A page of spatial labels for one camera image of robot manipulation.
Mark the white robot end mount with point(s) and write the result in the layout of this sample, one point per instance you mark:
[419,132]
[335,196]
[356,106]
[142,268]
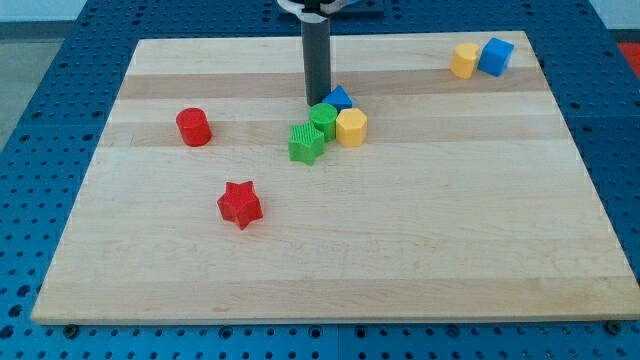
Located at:
[313,14]

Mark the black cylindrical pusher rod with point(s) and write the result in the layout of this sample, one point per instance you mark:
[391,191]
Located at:
[317,60]

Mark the yellow hexagon block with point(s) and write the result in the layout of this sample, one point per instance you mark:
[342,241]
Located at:
[351,127]

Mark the blue cube block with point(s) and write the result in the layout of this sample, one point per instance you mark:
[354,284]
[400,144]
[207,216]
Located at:
[495,56]

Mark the blue triangle block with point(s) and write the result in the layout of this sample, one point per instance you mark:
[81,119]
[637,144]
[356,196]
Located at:
[338,98]

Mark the green cylinder block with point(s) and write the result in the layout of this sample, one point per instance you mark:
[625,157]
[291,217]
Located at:
[323,116]

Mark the green star block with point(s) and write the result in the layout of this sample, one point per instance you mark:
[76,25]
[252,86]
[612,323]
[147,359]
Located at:
[306,143]

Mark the yellow heart block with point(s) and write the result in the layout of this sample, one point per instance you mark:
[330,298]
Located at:
[464,60]

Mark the red cylinder block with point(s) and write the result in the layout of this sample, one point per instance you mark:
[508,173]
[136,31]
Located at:
[194,127]

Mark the red star block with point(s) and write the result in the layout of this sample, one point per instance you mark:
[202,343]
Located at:
[240,204]

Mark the wooden board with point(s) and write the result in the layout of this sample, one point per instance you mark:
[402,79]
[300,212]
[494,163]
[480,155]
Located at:
[467,202]

